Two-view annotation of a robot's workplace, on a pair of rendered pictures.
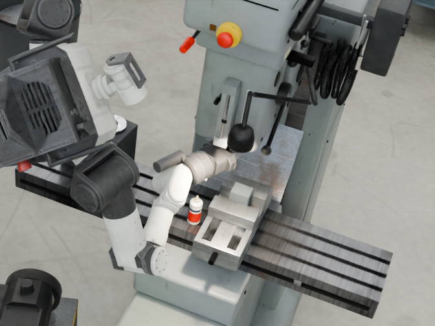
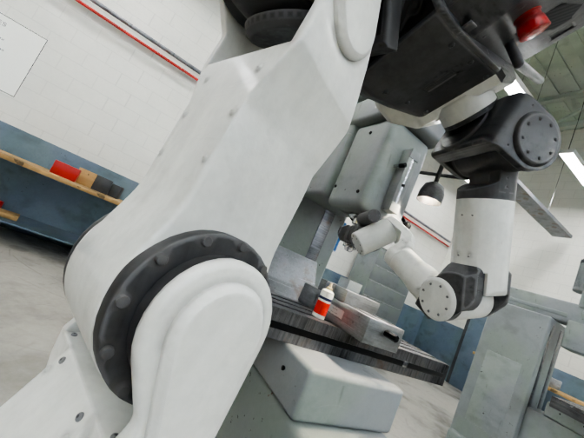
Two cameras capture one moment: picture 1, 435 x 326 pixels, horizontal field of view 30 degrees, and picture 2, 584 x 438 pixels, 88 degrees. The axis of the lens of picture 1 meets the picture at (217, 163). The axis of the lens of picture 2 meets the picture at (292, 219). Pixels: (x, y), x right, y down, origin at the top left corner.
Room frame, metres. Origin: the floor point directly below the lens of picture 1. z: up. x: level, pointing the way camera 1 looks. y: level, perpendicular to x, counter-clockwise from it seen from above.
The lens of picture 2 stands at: (1.30, 0.79, 1.09)
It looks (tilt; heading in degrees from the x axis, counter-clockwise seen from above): 7 degrees up; 319
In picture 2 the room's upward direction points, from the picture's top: 24 degrees clockwise
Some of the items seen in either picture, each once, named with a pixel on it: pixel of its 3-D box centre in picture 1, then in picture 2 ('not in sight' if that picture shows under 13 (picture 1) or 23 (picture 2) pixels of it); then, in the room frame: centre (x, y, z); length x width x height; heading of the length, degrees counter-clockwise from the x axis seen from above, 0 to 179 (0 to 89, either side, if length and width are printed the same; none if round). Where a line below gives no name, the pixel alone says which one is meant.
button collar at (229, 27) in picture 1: (228, 34); not in sight; (1.69, 0.03, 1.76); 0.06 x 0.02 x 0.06; 76
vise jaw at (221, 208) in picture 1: (234, 213); (356, 300); (1.85, -0.08, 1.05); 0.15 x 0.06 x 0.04; 77
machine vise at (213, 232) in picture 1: (234, 215); (347, 308); (1.87, -0.08, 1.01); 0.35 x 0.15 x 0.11; 167
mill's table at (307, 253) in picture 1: (200, 218); (304, 322); (1.93, 0.02, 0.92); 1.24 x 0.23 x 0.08; 76
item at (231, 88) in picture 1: (226, 113); (400, 181); (1.81, 0.00, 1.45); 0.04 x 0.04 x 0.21; 76
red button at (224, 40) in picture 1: (225, 39); not in sight; (1.67, 0.03, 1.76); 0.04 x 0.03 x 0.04; 76
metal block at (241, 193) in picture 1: (240, 196); (348, 288); (1.90, -0.09, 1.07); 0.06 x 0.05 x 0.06; 77
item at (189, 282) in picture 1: (211, 245); (304, 356); (1.92, -0.03, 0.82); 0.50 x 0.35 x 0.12; 166
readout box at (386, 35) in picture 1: (390, 28); not in sight; (2.13, -0.43, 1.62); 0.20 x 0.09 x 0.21; 166
